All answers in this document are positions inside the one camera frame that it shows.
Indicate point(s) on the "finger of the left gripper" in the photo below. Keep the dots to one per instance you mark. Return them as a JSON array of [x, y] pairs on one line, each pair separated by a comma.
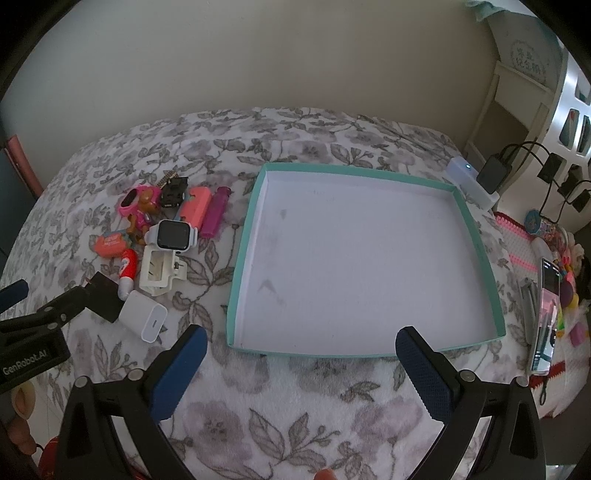
[[13, 294]]

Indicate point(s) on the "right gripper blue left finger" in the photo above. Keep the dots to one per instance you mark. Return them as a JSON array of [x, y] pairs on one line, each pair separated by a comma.
[[172, 371]]

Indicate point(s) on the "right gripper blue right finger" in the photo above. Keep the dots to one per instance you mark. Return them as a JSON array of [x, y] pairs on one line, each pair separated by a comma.
[[429, 371]]

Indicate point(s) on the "white usb charger cube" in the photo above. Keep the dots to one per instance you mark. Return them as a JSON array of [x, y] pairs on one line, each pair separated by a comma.
[[143, 316]]

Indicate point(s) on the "black usb charger cube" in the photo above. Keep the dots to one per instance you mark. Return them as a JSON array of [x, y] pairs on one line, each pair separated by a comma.
[[102, 297]]

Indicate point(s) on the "orange carrot knife card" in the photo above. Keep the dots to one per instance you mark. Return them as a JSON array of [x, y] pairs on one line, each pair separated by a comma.
[[111, 245]]

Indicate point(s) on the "red white lion tube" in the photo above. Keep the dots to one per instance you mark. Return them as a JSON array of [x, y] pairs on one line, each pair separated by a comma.
[[127, 273]]

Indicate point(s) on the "white smartwatch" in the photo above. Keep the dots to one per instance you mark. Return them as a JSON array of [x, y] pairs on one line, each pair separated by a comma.
[[173, 235]]

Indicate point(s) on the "pink kids band watch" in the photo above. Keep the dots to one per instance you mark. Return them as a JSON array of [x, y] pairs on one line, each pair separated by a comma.
[[128, 205]]

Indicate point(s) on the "brown pink toy dog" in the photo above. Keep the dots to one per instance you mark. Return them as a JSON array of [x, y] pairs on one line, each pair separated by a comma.
[[143, 213]]

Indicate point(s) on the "magenta lighter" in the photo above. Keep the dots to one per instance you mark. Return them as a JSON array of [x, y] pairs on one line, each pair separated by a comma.
[[215, 211]]

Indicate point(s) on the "black toy car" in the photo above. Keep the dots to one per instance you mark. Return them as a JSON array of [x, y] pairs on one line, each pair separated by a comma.
[[172, 192]]

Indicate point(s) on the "gold patterned lighter case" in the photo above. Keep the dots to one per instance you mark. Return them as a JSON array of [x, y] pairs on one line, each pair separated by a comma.
[[168, 176]]

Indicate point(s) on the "person hand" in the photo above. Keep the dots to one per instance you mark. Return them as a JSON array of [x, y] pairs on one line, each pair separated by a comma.
[[18, 446]]

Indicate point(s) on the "pink white crochet mat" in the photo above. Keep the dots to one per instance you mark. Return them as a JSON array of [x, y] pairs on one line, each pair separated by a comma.
[[571, 359]]

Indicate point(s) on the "smartphone on stand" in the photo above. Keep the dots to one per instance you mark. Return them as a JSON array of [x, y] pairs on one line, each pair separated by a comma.
[[547, 318]]

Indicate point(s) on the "grey metal phone stand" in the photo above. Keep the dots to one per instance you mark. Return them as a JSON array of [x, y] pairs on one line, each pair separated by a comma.
[[530, 304]]

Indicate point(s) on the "teal shallow cardboard tray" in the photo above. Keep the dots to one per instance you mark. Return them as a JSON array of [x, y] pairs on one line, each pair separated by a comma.
[[334, 261]]

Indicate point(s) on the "round blue sticker jar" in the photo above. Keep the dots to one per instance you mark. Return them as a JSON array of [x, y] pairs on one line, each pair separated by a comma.
[[534, 224]]

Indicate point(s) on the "white power strip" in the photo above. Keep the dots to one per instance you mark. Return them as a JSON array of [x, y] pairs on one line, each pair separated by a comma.
[[464, 176]]

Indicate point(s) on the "black power adapter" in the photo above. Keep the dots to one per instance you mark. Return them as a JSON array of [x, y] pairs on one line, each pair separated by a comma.
[[493, 174]]

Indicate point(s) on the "white cut-out shelf panel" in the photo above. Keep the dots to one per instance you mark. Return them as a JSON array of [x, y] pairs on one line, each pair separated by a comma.
[[568, 135]]

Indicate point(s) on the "white side shelf unit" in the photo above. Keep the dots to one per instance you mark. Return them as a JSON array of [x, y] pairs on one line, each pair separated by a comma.
[[516, 108]]

